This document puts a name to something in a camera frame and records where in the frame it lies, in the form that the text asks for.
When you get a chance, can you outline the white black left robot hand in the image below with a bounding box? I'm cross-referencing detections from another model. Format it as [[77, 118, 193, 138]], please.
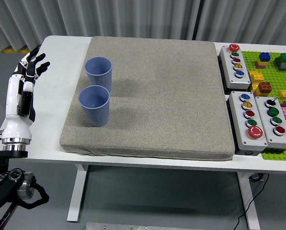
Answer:
[[1, 46, 51, 145]]

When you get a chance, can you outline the blue ribbed plastic cup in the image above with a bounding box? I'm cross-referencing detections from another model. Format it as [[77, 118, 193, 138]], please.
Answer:
[[78, 85, 110, 127], [84, 56, 113, 94]]

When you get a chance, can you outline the yellow floor tape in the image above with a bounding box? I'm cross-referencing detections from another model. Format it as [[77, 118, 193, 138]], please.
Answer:
[[0, 47, 30, 54]]

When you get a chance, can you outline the white table leg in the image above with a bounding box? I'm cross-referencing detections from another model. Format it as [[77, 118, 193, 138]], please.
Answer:
[[237, 172, 261, 230], [66, 164, 89, 223]]

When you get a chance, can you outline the grey-brown fabric mat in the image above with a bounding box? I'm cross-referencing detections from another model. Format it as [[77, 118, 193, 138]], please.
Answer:
[[59, 35, 236, 161]]

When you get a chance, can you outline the grey pleated curtain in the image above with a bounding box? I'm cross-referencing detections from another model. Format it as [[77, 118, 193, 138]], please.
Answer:
[[0, 0, 286, 52]]

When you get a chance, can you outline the grey five-button control box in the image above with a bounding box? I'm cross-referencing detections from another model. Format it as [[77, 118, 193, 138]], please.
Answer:
[[219, 44, 252, 91], [229, 91, 269, 152]]

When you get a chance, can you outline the brown toy brick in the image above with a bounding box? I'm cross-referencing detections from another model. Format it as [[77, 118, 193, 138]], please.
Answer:
[[257, 81, 273, 94]]

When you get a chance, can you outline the blue toy brick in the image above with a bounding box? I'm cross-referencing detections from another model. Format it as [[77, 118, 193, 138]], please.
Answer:
[[258, 52, 272, 63]]

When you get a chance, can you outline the green toy brick baseplate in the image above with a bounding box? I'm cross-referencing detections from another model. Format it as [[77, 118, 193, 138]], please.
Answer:
[[242, 50, 286, 161]]

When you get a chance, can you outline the green toy brick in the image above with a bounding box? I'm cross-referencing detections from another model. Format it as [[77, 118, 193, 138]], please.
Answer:
[[274, 53, 286, 65]]

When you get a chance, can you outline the black floor cable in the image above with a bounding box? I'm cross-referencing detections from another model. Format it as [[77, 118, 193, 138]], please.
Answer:
[[232, 172, 270, 230]]

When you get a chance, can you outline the grey selector switch control box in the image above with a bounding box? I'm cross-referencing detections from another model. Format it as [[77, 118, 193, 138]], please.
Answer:
[[254, 96, 286, 149]]

